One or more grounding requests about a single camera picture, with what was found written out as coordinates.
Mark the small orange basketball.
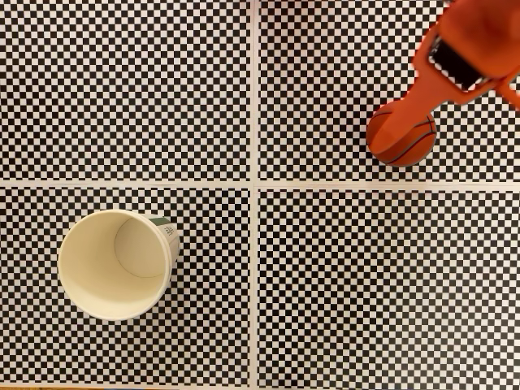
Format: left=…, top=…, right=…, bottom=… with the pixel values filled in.
left=365, top=99, right=438, bottom=168

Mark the cream paper cup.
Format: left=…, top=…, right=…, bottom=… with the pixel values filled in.
left=57, top=209, right=181, bottom=322

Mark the black white checkerboard paper sheet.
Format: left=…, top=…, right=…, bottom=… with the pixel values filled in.
left=0, top=0, right=256, bottom=186
left=252, top=184, right=520, bottom=390
left=253, top=0, right=520, bottom=188
left=0, top=182, right=256, bottom=388

